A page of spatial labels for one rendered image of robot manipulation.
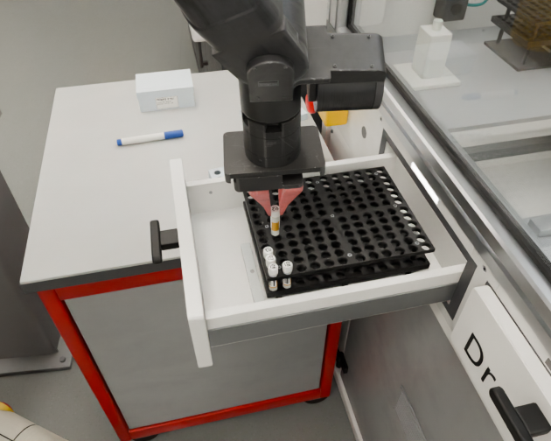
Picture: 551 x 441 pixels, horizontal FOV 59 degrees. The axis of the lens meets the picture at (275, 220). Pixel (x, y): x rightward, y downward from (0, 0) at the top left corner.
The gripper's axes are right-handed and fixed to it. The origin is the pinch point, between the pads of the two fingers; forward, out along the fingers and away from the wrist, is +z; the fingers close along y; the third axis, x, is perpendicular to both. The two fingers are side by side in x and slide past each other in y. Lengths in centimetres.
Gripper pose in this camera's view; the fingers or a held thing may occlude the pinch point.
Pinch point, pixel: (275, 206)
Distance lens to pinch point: 57.3
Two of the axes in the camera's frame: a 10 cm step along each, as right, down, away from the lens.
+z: 0.3, 6.4, 7.7
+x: 0.9, 7.7, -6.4
